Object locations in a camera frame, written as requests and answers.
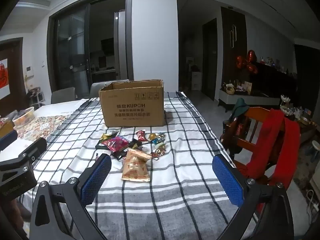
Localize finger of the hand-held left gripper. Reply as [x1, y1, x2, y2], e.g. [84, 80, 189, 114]
[0, 130, 18, 152]
[0, 137, 48, 180]

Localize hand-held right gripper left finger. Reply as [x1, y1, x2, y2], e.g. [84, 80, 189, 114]
[29, 153, 112, 240]

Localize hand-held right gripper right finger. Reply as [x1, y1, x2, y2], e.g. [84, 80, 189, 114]
[212, 154, 294, 240]

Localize red snack packet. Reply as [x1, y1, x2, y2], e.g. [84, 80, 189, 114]
[101, 135, 130, 152]

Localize tan snack packet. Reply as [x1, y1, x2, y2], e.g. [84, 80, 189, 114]
[121, 148, 152, 182]

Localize red candy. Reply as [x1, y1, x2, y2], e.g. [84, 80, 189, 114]
[136, 130, 148, 144]

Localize brown cardboard box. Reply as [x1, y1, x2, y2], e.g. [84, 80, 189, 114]
[99, 79, 165, 128]

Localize clear plastic container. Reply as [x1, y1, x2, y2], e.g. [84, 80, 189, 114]
[12, 107, 35, 128]

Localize black snack packet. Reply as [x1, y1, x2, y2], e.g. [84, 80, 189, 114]
[110, 140, 143, 160]

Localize white trolley rack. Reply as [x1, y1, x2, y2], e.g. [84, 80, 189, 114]
[26, 87, 45, 109]

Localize black white plaid tablecloth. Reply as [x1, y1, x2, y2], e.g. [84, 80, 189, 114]
[19, 91, 258, 240]

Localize grey dining chair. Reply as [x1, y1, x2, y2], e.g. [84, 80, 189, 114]
[89, 79, 130, 98]
[51, 87, 76, 104]

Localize brown wooden chair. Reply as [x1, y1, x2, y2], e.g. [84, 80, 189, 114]
[220, 106, 300, 188]

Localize red paper decoration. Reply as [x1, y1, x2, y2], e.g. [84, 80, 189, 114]
[0, 58, 8, 88]

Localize dark wooden door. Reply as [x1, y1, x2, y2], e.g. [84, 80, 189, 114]
[0, 37, 24, 103]

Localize green cloth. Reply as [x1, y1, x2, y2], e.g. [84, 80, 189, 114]
[231, 97, 250, 118]

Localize white low cabinet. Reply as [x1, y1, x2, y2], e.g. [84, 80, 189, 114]
[219, 89, 282, 112]

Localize dark sliding glass door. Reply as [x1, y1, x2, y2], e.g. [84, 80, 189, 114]
[47, 0, 135, 100]

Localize white drawer cabinet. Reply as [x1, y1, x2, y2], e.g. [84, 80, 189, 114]
[191, 71, 202, 91]

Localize tall dark cabinet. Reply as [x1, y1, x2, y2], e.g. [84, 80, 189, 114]
[221, 6, 247, 95]

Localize red foil balloons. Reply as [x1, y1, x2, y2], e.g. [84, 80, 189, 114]
[236, 50, 258, 75]

